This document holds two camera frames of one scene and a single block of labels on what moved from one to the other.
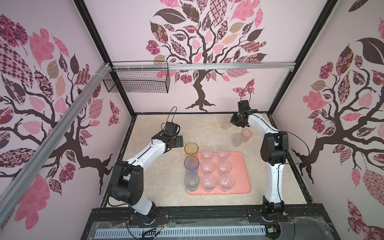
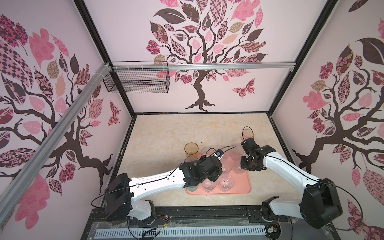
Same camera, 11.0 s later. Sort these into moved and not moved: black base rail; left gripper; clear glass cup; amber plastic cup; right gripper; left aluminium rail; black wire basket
Moved: clear glass cup; right gripper; left gripper
Not moved: amber plastic cup; left aluminium rail; black wire basket; black base rail
